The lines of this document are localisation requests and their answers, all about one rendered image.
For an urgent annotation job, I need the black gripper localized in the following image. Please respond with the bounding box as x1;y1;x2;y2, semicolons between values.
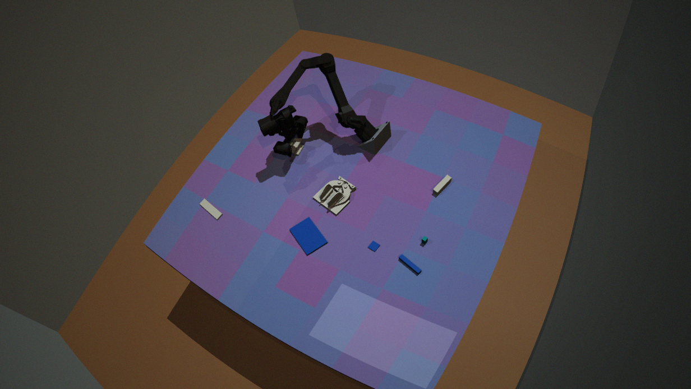
273;115;308;157

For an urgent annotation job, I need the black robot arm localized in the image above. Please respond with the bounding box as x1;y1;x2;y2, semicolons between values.
257;53;379;143

